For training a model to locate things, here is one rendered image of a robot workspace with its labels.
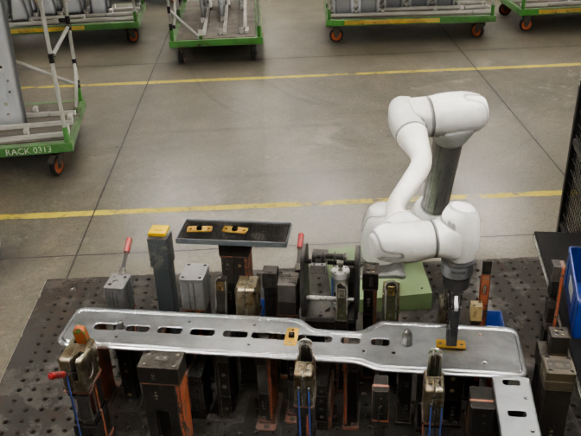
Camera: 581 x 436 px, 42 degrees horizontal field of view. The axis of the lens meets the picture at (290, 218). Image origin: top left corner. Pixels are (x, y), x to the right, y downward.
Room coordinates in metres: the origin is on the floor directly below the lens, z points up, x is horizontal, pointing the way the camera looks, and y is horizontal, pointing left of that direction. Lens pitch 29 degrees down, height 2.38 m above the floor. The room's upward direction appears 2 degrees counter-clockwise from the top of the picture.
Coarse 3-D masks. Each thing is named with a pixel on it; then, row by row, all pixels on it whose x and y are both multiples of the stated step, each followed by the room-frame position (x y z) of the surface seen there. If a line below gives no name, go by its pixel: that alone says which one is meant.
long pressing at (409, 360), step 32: (96, 320) 1.92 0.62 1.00; (128, 320) 1.92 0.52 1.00; (160, 320) 1.91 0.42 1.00; (192, 320) 1.90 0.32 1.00; (224, 320) 1.90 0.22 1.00; (256, 320) 1.89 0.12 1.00; (288, 320) 1.88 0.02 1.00; (192, 352) 1.75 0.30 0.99; (224, 352) 1.74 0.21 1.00; (256, 352) 1.74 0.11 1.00; (288, 352) 1.73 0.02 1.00; (320, 352) 1.72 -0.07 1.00; (352, 352) 1.72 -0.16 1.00; (384, 352) 1.71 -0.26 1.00; (416, 352) 1.71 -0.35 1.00; (448, 352) 1.70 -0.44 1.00; (480, 352) 1.70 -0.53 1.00; (512, 352) 1.69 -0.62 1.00
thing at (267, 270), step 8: (264, 272) 2.01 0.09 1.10; (272, 272) 2.01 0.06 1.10; (264, 280) 2.01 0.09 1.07; (272, 280) 2.00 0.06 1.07; (264, 288) 2.01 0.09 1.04; (272, 288) 2.01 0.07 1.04; (272, 296) 2.01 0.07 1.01; (272, 304) 2.01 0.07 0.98; (272, 312) 2.01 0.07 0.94; (280, 368) 2.01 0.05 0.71
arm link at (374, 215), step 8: (368, 208) 2.53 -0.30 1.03; (376, 208) 2.52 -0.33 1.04; (384, 208) 2.51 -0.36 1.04; (368, 216) 2.50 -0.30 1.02; (376, 216) 2.48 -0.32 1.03; (384, 216) 2.47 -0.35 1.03; (368, 224) 2.48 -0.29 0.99; (376, 224) 2.46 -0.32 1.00; (368, 232) 2.47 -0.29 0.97; (368, 248) 2.47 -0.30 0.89; (368, 256) 2.47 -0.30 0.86; (384, 264) 2.45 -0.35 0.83
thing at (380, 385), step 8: (376, 376) 1.62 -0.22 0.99; (384, 376) 1.62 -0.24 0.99; (376, 384) 1.59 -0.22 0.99; (384, 384) 1.59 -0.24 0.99; (376, 392) 1.56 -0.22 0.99; (384, 392) 1.56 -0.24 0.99; (376, 400) 1.56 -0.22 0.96; (384, 400) 1.56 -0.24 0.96; (376, 408) 1.56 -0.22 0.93; (384, 408) 1.56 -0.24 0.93; (376, 416) 1.56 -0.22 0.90; (384, 416) 1.56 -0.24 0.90; (376, 424) 1.57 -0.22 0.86; (384, 424) 1.57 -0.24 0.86; (376, 432) 1.57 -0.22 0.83; (384, 432) 1.57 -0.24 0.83
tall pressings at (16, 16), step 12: (12, 0) 8.82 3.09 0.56; (24, 0) 9.06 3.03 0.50; (48, 0) 9.07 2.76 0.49; (60, 0) 9.39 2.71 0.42; (72, 0) 9.09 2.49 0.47; (84, 0) 9.41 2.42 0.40; (96, 0) 9.11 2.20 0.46; (108, 0) 9.40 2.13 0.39; (12, 12) 8.82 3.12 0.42; (24, 12) 8.85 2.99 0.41; (48, 12) 9.07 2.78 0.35; (72, 12) 9.09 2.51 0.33; (96, 12) 9.10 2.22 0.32; (108, 12) 9.18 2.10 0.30
